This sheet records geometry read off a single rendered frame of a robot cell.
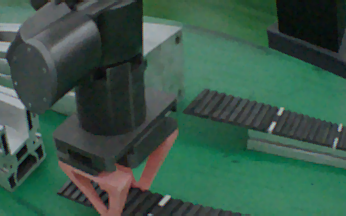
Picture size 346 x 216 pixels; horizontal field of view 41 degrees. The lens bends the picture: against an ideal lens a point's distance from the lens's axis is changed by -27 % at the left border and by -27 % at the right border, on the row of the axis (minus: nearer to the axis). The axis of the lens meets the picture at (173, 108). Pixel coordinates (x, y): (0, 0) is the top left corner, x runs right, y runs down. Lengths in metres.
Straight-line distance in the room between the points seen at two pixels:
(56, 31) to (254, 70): 0.48
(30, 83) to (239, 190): 0.29
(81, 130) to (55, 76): 0.11
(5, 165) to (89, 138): 0.18
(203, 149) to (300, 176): 0.14
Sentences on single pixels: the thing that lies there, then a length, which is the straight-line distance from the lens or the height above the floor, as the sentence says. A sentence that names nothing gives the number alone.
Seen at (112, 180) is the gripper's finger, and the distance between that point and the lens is 0.43.
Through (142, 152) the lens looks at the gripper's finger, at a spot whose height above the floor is 0.89.
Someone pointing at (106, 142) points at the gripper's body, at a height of 0.91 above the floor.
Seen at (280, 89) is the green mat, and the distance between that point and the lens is 0.76.
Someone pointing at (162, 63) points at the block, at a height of 0.85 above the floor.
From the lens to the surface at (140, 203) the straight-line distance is 0.51.
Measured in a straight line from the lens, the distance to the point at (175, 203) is 0.50.
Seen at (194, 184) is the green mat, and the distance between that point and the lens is 0.59.
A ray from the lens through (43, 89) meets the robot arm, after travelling 0.35.
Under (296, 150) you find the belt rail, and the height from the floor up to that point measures 0.79.
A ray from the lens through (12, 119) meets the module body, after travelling 0.62.
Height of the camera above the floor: 1.15
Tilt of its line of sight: 31 degrees down
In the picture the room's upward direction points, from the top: 3 degrees counter-clockwise
